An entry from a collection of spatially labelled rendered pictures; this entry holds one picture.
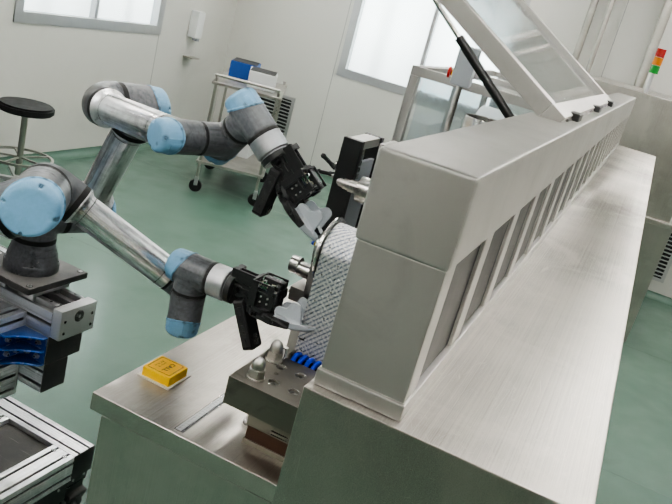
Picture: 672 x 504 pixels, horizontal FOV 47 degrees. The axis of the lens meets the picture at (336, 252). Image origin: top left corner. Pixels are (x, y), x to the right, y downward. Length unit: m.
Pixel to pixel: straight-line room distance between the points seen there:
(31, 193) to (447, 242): 1.16
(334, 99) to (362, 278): 6.95
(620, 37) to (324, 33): 2.66
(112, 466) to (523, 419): 1.09
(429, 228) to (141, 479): 1.15
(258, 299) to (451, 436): 1.01
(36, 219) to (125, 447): 0.49
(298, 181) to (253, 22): 6.39
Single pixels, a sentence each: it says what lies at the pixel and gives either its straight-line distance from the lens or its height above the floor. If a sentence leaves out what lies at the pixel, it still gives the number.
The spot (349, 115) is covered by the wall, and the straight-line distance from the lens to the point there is 7.51.
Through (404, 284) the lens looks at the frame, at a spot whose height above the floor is 1.55.
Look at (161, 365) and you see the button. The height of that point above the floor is 0.92.
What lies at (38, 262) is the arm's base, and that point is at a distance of 2.28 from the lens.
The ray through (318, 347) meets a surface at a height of 1.06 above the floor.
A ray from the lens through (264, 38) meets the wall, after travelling 7.89.
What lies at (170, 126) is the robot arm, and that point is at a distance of 1.64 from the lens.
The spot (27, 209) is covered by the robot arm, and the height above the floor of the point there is 1.21.
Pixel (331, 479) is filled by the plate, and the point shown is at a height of 1.37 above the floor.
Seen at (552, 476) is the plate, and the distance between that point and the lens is 0.67.
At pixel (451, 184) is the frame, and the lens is 0.59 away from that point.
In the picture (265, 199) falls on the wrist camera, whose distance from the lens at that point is 1.66.
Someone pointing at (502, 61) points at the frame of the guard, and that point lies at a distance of 1.28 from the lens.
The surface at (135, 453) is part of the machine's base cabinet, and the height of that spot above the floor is 0.82.
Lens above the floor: 1.76
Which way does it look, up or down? 18 degrees down
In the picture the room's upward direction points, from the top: 15 degrees clockwise
